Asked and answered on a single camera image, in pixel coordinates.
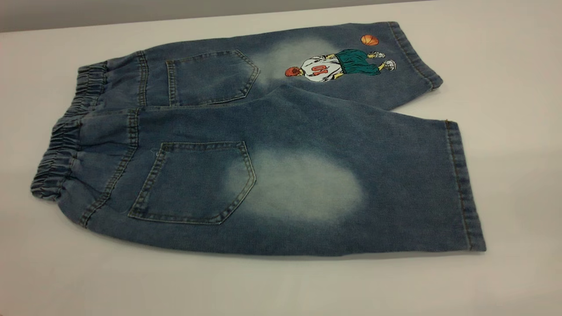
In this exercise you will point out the blue denim shorts with basketball print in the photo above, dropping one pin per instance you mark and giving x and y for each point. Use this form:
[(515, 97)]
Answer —
[(307, 145)]

